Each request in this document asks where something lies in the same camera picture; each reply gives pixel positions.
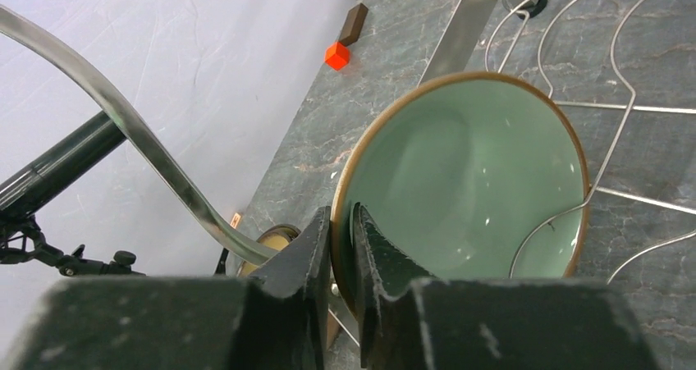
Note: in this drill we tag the pale green bowl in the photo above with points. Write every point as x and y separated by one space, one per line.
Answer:
472 175

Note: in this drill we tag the brown block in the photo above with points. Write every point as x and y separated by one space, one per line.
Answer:
353 25

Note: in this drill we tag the small orange red cube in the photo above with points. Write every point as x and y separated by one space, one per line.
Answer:
337 56

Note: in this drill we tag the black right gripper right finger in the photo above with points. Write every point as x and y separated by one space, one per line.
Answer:
409 319

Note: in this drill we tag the wooden letter cube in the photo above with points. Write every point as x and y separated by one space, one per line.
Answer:
235 220

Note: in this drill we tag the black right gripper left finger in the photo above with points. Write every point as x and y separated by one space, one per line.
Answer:
275 318

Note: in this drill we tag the black microphone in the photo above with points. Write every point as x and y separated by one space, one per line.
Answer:
43 179

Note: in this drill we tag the stainless steel dish rack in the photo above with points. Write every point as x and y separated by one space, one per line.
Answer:
448 63

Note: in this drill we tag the black mini tripod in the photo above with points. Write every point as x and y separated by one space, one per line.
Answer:
23 241

